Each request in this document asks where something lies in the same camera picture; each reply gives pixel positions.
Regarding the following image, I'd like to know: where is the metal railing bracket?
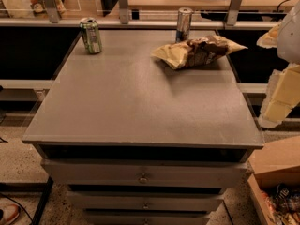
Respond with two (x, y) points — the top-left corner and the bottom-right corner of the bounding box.
(225, 0), (243, 26)
(44, 0), (61, 23)
(118, 0), (129, 24)

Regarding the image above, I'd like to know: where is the metal railing bracket left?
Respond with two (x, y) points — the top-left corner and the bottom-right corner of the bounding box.
(44, 0), (61, 23)

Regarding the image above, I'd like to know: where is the brown yellow chip bag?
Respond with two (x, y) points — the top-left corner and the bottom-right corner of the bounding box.
(151, 35), (246, 70)

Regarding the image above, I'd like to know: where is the black table leg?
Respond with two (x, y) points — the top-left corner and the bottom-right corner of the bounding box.
(31, 177), (53, 225)

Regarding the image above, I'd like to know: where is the green soda can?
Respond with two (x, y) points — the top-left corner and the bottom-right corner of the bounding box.
(80, 17), (102, 54)

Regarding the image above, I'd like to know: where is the silver blue energy drink can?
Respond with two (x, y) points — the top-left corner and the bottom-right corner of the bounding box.
(175, 7), (193, 42)

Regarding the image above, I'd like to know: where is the middle drawer knob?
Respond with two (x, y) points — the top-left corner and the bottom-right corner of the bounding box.
(142, 202), (149, 210)

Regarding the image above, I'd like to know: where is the metal railing bracket middle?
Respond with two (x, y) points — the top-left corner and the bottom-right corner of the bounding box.
(118, 0), (129, 24)

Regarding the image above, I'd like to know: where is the black cable on floor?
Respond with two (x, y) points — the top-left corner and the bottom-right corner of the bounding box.
(0, 192), (34, 225)

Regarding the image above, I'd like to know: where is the orange white bag on shelf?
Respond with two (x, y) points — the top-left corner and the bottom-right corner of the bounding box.
(0, 0), (46, 18)

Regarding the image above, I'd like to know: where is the cardboard box with snacks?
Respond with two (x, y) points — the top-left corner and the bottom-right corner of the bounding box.
(247, 136), (300, 225)

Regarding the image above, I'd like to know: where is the drawer knob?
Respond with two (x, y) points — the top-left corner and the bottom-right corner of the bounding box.
(138, 173), (149, 184)
(142, 202), (149, 210)

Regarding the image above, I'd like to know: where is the metal railing bracket right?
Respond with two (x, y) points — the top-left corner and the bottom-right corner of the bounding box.
(225, 0), (243, 26)

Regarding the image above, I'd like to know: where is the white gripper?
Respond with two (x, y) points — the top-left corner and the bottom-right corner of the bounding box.
(256, 1), (300, 128)

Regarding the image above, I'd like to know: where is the top drawer knob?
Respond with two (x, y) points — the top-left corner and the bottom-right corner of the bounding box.
(138, 173), (149, 184)

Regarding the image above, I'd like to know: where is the white orange sneaker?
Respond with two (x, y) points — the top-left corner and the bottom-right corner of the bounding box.
(0, 204), (21, 225)

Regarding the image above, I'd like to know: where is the grey drawer cabinet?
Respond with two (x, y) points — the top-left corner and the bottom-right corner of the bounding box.
(23, 30), (263, 225)

